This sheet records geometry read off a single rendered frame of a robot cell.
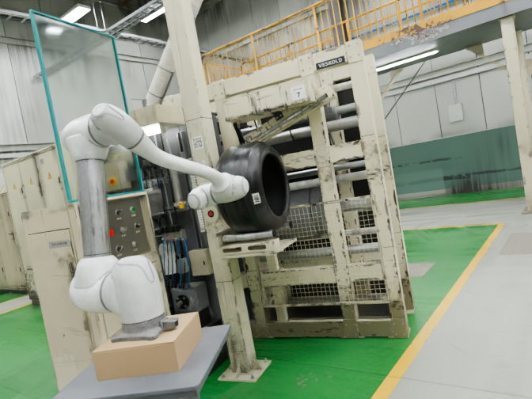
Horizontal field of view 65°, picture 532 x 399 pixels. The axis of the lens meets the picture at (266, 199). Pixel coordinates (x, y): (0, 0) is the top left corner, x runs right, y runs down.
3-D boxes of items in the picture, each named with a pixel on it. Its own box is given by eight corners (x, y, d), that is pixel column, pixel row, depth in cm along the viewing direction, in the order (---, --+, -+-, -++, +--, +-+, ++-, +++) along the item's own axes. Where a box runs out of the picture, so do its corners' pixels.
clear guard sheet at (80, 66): (67, 203, 206) (28, 9, 201) (142, 191, 256) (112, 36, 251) (70, 203, 205) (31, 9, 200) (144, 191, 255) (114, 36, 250)
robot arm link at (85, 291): (101, 318, 147) (62, 318, 158) (135, 308, 162) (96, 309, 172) (85, 106, 153) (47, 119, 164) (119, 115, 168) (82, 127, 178)
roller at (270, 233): (220, 241, 251) (221, 234, 253) (224, 244, 254) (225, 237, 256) (273, 235, 236) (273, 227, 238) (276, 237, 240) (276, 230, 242)
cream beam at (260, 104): (225, 122, 278) (220, 100, 278) (241, 123, 301) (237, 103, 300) (310, 100, 253) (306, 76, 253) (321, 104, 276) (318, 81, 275)
